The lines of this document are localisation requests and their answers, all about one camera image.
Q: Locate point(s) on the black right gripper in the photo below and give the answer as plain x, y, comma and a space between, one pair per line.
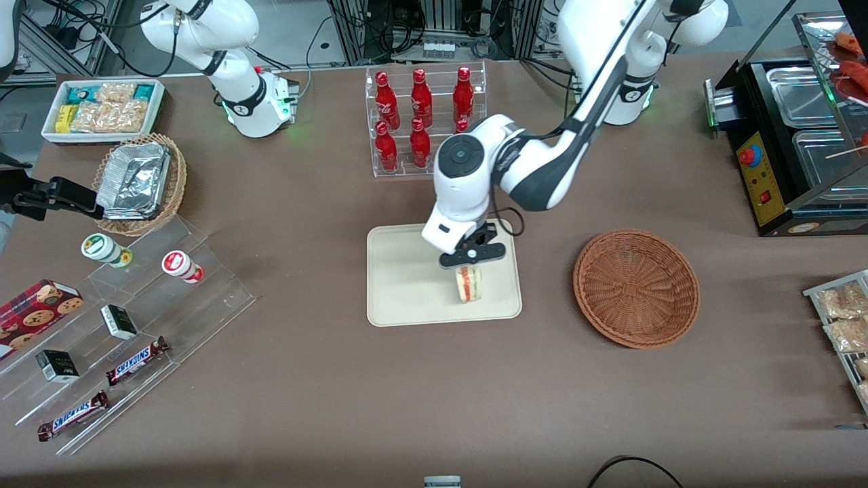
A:
42, 196

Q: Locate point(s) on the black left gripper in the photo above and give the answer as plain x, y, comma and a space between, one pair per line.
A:
484, 234

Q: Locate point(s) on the triangle sandwich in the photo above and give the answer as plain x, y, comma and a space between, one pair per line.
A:
468, 286

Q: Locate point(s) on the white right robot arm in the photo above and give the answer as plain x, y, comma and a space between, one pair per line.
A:
230, 74

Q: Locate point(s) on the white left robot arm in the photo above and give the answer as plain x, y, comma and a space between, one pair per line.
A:
461, 196

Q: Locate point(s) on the aluminium foil tray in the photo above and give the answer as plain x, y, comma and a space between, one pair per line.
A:
132, 179

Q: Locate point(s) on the beige plastic tray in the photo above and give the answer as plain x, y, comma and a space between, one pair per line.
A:
407, 285

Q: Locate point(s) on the tan wicker basket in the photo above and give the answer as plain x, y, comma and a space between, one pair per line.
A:
178, 183

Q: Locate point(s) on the brown wicker basket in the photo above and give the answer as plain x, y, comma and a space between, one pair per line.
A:
634, 288

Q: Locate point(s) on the tray with packaged snacks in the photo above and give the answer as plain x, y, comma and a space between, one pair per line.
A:
814, 293

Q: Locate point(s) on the green lid cup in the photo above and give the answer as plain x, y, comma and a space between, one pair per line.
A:
100, 247

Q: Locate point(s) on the white snack bin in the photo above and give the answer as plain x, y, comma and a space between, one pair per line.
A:
51, 129

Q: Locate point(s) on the yellow snack packet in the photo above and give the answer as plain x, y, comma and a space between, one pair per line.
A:
65, 118

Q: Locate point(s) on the clear cracker bag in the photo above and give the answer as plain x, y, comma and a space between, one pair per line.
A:
112, 117
115, 92

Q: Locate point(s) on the teal snack packet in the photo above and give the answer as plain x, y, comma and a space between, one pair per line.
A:
83, 95
144, 92

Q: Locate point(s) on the clear acrylic bottle rack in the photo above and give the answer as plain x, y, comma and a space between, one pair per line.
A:
403, 173

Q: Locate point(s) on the red cola bottle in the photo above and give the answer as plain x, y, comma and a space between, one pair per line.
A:
420, 146
386, 149
386, 102
463, 95
421, 98
462, 125

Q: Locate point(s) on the red lid cup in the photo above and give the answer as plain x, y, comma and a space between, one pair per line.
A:
178, 263

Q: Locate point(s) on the red cookie box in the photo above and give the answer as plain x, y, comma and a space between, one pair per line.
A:
34, 315

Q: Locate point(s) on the small dark green box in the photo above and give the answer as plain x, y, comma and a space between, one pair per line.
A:
119, 322
57, 366

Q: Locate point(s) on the clear acrylic stepped display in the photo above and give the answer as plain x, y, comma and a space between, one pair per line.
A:
203, 298

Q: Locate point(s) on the Snickers chocolate bar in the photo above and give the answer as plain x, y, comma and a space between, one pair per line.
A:
73, 415
135, 361

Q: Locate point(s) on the white power strip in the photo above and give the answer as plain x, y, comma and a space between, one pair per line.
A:
438, 49

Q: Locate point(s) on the small grey device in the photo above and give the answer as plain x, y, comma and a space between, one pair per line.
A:
442, 482

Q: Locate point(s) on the red emergency stop button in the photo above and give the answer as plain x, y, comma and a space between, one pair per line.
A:
748, 156

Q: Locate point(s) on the black food warmer appliance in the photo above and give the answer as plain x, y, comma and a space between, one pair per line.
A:
753, 102

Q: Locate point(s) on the steel warmer pan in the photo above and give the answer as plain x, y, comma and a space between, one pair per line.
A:
824, 163
800, 98

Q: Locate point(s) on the clear snack bag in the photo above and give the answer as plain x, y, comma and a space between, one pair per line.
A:
862, 367
841, 301
864, 393
847, 335

